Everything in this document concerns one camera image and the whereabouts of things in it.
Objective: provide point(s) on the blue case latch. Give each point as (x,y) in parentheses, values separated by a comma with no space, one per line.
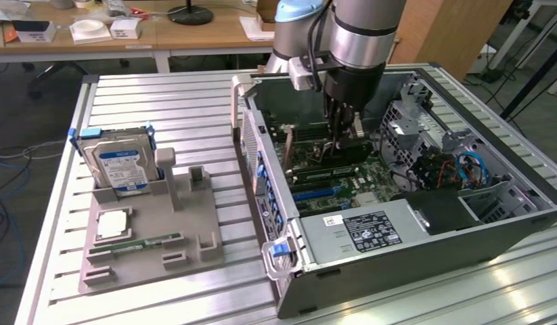
(279,252)

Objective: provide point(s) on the black office chair base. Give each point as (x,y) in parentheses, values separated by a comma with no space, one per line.
(43,79)

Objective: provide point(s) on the black round lamp base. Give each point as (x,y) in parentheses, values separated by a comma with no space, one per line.
(190,16)

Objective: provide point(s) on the grey metal drive bay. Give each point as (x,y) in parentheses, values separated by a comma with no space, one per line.
(491,203)

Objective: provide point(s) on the wooden cabinet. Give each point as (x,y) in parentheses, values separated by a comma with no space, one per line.
(440,34)

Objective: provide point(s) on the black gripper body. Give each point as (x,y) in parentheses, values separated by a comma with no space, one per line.
(355,86)

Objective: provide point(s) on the grey cup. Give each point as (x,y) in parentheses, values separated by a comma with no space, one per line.
(62,4)

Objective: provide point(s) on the perforated metal disk bay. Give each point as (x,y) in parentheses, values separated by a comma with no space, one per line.
(404,135)

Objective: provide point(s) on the hard disk in blue carrier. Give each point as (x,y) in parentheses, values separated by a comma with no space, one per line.
(120,169)

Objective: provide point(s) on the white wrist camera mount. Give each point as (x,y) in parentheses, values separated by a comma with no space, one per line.
(300,74)

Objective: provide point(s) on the black graphics card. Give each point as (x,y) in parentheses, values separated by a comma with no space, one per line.
(357,152)

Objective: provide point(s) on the grey power supply unit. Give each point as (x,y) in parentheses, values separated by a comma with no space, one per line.
(323,243)

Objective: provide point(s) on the blue expansion slot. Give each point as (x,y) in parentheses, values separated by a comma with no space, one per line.
(319,194)

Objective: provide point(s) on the silver CPU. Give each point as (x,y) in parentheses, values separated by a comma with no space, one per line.
(114,225)

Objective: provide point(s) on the white box with black lid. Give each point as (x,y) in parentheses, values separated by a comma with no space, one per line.
(34,32)

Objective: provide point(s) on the wooden desk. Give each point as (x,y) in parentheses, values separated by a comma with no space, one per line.
(192,34)

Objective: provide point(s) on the green motherboard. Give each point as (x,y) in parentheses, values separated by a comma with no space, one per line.
(364,183)

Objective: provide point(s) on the green RAM stick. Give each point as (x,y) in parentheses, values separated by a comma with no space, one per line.
(138,244)

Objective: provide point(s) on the white paper stack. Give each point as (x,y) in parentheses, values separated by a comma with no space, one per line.
(255,30)

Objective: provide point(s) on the grey printed parts rack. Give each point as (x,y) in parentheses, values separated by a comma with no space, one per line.
(143,267)

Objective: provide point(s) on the small white labelled box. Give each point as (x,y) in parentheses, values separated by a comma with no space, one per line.
(124,29)

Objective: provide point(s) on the black installed RAM stick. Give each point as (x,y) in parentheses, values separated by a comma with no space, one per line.
(323,173)

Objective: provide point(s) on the red small tool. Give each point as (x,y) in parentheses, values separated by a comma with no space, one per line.
(139,13)

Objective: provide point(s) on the open grey PC case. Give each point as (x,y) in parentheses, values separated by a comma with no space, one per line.
(395,271)

